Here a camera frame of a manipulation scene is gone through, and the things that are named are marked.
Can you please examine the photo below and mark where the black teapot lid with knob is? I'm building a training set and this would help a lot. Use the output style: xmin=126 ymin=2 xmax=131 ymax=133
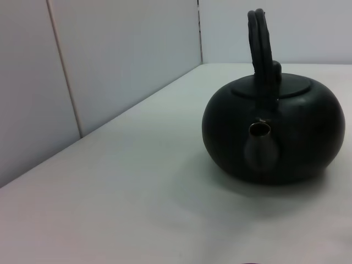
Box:
xmin=230 ymin=60 xmax=314 ymax=99

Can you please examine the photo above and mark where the black round teapot with handle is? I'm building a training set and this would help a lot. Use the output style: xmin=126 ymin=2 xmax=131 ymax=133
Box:
xmin=201 ymin=8 xmax=346 ymax=187

